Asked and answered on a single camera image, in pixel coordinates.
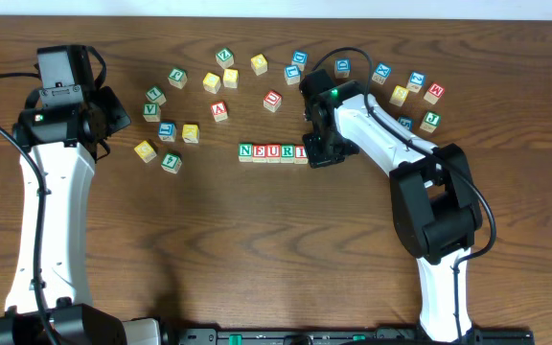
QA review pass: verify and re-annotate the red I block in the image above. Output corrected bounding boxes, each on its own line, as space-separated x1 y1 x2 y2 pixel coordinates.
294 145 309 165

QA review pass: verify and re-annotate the green R block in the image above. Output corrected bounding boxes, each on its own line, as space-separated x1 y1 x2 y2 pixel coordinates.
280 144 295 163

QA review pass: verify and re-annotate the red U block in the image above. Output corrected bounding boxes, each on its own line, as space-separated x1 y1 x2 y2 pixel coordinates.
265 144 282 164
263 90 283 112

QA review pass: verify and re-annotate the red E block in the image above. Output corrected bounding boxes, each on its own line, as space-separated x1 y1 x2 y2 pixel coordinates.
252 145 267 163

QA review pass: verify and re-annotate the green N block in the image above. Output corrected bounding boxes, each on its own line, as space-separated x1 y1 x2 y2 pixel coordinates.
238 143 253 162

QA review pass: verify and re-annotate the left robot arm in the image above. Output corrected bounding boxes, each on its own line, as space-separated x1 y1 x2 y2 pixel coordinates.
0 45 172 344

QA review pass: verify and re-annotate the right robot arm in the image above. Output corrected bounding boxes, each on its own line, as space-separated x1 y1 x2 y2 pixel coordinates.
299 70 482 342

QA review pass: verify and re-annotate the green V block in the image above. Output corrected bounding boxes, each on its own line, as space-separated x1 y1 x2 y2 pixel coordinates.
143 103 161 123

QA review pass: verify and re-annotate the yellow block far left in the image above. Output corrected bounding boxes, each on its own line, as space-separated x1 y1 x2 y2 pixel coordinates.
134 141 157 163

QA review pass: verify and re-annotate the green 7 block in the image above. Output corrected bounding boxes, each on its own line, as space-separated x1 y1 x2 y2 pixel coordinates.
146 85 167 105

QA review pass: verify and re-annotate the blue L block lower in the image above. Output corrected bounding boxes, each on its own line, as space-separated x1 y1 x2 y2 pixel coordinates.
158 122 176 142

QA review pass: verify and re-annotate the blue l block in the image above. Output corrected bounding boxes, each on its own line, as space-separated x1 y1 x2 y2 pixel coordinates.
284 65 301 85
158 122 176 142

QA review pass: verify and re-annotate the green J block left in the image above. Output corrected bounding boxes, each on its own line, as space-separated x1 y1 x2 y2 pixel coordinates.
168 68 188 89

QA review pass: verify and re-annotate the green j block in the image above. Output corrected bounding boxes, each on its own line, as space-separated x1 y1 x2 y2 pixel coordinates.
168 68 188 89
420 111 442 133

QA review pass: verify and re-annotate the blue L block upper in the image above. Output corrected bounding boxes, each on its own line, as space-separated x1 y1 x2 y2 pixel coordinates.
284 65 301 85

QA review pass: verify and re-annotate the green 4 block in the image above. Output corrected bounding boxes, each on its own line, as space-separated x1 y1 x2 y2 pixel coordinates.
161 153 182 173

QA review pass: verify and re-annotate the blue D block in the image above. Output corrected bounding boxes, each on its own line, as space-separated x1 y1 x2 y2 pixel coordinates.
334 58 351 79

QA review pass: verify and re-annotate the blue 5 block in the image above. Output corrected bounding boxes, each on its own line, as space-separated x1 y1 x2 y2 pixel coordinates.
398 116 414 131

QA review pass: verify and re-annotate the yellow block beside R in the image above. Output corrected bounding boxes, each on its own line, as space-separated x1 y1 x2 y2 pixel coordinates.
181 124 199 144

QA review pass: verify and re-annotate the yellow S block right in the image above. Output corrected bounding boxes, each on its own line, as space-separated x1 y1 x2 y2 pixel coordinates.
389 85 409 106

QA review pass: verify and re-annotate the yellow s block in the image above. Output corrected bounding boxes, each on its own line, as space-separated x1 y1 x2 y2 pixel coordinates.
389 85 409 106
222 68 239 88

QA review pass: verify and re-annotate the blue block top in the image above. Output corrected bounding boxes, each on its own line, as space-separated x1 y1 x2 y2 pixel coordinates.
291 50 308 71

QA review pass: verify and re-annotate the blue X block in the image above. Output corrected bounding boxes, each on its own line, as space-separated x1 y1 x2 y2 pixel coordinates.
372 62 392 85

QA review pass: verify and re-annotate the yellow block top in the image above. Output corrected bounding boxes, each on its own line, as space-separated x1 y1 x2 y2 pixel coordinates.
251 54 268 76

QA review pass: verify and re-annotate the yellow block near J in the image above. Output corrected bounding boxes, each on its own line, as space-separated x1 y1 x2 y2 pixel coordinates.
202 73 221 94

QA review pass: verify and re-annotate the red A block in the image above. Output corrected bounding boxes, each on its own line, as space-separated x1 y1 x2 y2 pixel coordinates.
210 102 228 122

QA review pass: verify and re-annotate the blue 2 block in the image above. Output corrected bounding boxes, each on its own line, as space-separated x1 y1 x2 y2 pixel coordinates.
405 71 426 93

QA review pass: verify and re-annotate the yellow S block left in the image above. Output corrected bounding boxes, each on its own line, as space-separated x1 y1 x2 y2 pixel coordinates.
222 68 239 88

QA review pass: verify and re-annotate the red M block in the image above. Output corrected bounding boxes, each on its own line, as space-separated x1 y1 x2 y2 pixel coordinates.
424 82 445 104

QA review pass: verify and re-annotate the green Z block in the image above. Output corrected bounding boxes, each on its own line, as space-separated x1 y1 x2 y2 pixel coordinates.
216 47 235 69

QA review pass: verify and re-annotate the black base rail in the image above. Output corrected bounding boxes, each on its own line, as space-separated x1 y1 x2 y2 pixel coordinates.
122 325 536 345

